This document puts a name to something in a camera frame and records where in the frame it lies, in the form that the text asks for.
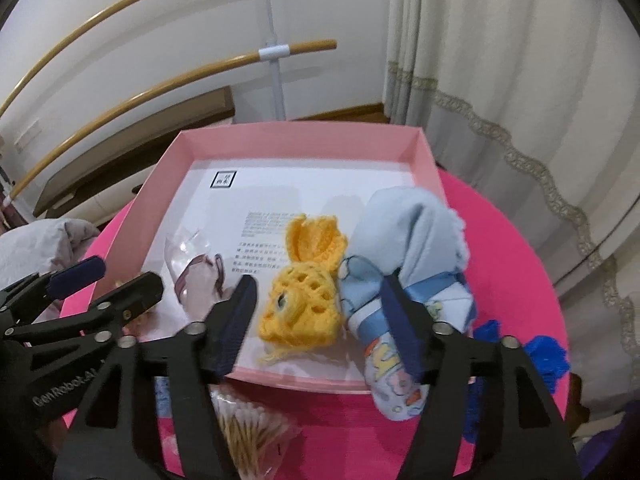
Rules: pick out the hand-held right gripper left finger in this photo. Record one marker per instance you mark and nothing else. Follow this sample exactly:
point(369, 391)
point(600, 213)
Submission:
point(235, 325)

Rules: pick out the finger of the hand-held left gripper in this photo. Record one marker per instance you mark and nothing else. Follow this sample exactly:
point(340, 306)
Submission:
point(75, 272)
point(135, 292)

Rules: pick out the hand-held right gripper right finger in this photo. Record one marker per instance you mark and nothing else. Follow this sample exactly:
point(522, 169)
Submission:
point(400, 330)

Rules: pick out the clear pink candy bag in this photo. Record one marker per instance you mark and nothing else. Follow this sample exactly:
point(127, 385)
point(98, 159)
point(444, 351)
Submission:
point(200, 275)

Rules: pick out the yellow crochet toy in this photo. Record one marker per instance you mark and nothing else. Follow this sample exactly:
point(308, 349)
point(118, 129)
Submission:
point(300, 300)

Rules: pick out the light blue printed cloth bundle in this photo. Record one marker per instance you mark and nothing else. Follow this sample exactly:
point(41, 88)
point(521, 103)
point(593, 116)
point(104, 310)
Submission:
point(425, 240)

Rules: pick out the bag of cotton swabs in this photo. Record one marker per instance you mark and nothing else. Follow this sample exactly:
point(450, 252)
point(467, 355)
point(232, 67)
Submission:
point(250, 425)

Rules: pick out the light blue cloth ball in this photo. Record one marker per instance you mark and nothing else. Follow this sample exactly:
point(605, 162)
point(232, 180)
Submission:
point(164, 397)

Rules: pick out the bright blue knitted piece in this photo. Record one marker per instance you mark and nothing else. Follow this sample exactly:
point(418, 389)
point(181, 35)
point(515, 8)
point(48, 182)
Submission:
point(547, 355)

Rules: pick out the pink cardboard box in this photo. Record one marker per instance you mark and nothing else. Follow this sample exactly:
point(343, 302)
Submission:
point(300, 142)

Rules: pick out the grey quilt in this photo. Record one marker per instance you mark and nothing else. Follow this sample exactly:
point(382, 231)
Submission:
point(40, 245)

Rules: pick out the white printed paper sheet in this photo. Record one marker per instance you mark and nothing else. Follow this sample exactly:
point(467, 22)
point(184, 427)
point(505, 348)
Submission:
point(300, 195)

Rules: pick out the brown top storage bench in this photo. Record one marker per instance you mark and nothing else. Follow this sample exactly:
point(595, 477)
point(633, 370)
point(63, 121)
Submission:
point(150, 125)

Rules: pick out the purple clothing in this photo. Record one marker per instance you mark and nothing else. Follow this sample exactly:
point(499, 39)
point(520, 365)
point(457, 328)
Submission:
point(615, 450)

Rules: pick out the cream lace trim curtain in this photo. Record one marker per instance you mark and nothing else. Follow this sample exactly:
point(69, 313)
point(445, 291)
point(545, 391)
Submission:
point(525, 85)

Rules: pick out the short wooden ballet bar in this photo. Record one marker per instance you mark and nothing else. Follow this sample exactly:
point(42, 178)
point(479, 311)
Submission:
point(310, 47)

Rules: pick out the white wall socket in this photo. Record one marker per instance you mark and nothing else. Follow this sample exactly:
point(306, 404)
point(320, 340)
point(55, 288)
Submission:
point(27, 136)

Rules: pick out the white bar post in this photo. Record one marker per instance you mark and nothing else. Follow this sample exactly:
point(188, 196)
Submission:
point(274, 53)

